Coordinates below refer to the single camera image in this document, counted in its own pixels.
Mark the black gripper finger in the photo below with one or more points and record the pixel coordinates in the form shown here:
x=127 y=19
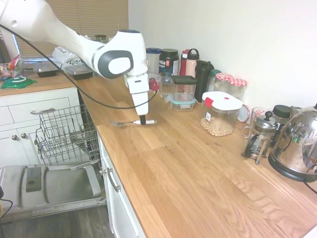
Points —
x=142 y=119

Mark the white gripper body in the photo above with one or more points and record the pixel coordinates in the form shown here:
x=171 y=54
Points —
x=138 y=96

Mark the open dishwasher door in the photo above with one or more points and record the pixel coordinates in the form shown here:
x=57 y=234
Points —
x=67 y=183

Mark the clear drinking glass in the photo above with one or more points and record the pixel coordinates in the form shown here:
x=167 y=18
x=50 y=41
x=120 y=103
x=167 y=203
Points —
x=164 y=86

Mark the clear pitcher blue lid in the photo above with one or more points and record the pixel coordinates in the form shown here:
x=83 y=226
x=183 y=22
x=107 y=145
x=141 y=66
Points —
x=153 y=62

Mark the glass container teal lid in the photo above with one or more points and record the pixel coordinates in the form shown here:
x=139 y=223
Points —
x=182 y=105

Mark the clear container black lid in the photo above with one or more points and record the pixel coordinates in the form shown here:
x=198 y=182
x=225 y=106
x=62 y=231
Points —
x=183 y=85

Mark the black protein powder tub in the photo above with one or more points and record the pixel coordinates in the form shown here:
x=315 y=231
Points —
x=169 y=62

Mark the red water bottle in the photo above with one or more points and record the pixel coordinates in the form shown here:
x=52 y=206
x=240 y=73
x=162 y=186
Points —
x=183 y=65

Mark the pink bottle black cap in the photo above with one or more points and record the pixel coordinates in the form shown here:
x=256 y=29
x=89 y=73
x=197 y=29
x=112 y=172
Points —
x=192 y=67

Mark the black food tray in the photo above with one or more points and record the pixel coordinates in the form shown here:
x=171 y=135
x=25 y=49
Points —
x=79 y=74

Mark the black shaker bottle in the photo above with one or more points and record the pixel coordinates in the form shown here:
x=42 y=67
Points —
x=201 y=81

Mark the small silver door knob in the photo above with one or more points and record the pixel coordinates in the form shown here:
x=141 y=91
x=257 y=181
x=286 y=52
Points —
x=101 y=172

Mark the green paper cup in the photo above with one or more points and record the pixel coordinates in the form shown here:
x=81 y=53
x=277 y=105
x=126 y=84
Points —
x=100 y=38

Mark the glass jar green lid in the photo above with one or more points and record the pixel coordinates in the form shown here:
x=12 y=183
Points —
x=211 y=80

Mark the nut container white lid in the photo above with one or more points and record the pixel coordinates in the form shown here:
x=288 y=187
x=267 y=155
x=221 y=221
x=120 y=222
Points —
x=220 y=114

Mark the white plastic shopping bag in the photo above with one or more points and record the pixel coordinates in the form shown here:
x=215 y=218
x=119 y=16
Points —
x=67 y=58

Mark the jar red checked lid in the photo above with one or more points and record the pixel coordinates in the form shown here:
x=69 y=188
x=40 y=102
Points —
x=221 y=83
x=237 y=89

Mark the brown window blinds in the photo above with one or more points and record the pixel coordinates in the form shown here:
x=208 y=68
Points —
x=99 y=17

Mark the black tray clear lid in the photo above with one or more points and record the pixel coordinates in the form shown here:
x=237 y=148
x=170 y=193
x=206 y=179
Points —
x=45 y=71

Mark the loose red checked lid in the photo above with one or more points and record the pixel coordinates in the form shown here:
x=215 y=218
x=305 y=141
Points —
x=244 y=114

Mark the open glass jar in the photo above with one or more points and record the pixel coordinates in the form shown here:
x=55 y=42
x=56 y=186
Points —
x=257 y=115

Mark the round silver cabinet knob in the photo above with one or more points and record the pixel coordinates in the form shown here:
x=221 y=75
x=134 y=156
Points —
x=23 y=135
x=14 y=137

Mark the glass french press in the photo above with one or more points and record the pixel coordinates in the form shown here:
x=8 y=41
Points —
x=262 y=138

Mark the green plastic lid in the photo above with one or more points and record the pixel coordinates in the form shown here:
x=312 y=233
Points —
x=17 y=83

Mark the dark detergent dispenser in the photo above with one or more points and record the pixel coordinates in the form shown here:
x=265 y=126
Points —
x=34 y=179

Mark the crumpled snack bag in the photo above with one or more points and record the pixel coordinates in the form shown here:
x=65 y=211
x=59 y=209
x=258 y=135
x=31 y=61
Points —
x=17 y=65

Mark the red white snack bag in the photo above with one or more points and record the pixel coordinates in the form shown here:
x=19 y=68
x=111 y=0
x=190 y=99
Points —
x=5 y=70

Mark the black kettle base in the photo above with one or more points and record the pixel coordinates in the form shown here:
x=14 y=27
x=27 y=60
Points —
x=284 y=171

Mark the stainless steel kettle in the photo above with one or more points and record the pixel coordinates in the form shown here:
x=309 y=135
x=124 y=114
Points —
x=297 y=138

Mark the red wrist camera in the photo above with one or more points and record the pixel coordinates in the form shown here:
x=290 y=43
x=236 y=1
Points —
x=153 y=84

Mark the metal rack rail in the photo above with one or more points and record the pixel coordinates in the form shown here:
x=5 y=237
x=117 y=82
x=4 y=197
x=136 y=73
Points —
x=84 y=164

